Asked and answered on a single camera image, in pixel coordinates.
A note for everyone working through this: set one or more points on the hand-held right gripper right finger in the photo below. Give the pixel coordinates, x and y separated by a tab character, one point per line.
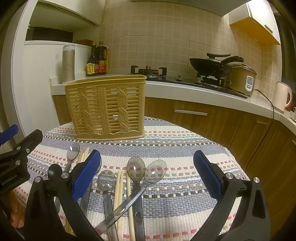
208	176

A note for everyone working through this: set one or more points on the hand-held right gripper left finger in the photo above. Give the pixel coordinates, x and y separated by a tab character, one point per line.
86	176

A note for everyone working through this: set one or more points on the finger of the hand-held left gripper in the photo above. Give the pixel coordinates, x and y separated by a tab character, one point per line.
29	141
8	134

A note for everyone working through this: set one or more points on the steel spoon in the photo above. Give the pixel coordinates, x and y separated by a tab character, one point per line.
136	166
156	170
106	179
73	150

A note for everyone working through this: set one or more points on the beige plastic utensil basket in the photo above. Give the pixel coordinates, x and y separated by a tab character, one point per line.
104	104

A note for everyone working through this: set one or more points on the person's left hand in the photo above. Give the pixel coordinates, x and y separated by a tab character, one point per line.
17	210

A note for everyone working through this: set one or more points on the striped woven table cloth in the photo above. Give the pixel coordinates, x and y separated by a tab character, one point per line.
173	148

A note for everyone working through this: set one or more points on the wooden lower cabinets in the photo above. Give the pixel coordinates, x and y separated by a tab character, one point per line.
219	129

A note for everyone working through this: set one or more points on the white refrigerator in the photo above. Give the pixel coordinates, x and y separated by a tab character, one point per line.
41	92

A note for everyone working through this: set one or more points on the steel canister with white lid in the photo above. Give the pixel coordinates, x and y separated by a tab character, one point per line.
68	64

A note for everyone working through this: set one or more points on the black gas stove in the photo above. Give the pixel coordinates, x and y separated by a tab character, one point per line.
185	82

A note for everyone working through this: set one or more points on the white kitchen countertop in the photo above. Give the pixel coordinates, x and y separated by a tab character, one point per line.
161	90

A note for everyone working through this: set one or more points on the beige rice cooker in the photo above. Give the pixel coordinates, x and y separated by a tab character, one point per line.
240	81

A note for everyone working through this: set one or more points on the dark sauce bottle yellow label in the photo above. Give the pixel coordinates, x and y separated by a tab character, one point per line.
92	62

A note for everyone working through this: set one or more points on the white electric kettle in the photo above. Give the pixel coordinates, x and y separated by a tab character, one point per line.
281	97

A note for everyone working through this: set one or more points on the dark sauce bottle red label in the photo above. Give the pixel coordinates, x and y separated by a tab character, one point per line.
102	60

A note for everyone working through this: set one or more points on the black wok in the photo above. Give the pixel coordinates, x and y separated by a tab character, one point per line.
208	66

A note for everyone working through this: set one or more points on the white overhead cabinet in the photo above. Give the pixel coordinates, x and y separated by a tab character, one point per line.
69	11

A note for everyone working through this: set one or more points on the grey range hood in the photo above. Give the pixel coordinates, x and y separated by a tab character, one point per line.
219	7

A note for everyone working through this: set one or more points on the yellow and white wall cabinet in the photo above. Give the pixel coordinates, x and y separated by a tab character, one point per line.
261	20

